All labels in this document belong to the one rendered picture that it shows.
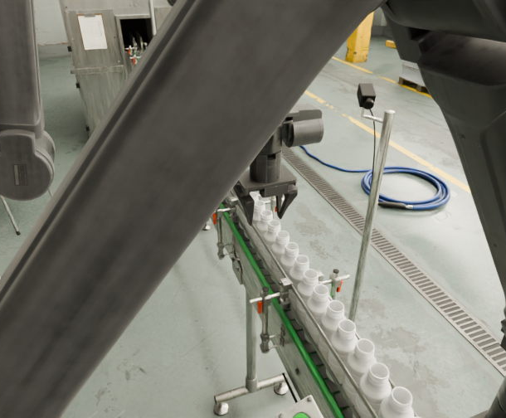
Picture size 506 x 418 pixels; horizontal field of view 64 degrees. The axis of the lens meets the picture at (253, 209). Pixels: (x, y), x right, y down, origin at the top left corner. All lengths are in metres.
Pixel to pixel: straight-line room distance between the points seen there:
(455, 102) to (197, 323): 2.33
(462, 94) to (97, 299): 0.20
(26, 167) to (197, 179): 0.48
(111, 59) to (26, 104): 3.99
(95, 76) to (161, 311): 2.78
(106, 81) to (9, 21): 4.05
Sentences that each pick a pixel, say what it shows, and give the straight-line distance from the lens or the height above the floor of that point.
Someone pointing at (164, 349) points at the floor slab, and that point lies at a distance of 2.40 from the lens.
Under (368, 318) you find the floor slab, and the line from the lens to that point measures 2.59.
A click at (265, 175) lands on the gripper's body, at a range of 0.71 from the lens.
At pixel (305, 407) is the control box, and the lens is 0.85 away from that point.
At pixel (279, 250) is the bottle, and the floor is 1.12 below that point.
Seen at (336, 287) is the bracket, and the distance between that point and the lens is 1.15.
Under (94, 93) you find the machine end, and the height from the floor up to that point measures 0.63.
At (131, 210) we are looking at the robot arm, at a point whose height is 1.75.
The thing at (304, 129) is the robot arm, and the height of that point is 1.58.
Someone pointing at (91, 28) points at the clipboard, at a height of 1.25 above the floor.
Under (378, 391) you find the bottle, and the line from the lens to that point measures 0.88.
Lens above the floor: 1.83
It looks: 32 degrees down
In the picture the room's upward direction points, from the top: straight up
